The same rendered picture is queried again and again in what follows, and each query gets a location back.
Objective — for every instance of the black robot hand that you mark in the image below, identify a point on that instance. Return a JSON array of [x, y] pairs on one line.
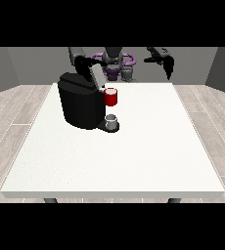
[[82, 66], [167, 63]]

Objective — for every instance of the dark table leg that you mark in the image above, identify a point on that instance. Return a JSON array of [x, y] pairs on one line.
[[50, 200], [174, 200]]

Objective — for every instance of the small grey cup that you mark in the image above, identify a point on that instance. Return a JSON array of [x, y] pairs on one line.
[[111, 122]]

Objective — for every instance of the pale grey machine lid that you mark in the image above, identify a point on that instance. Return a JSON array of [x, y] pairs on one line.
[[97, 76]]

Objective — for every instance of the red pod holder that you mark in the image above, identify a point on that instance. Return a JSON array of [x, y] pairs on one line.
[[111, 98]]

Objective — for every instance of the small grey coffee pod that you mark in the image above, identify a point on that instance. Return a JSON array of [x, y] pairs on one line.
[[126, 74]]

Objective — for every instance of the black coffee machine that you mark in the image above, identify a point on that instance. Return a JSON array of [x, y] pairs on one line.
[[78, 104]]

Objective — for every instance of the grey and purple robot trunk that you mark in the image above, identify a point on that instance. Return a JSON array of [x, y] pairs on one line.
[[113, 54]]

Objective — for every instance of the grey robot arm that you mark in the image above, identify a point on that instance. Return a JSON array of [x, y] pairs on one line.
[[159, 50], [76, 52]]

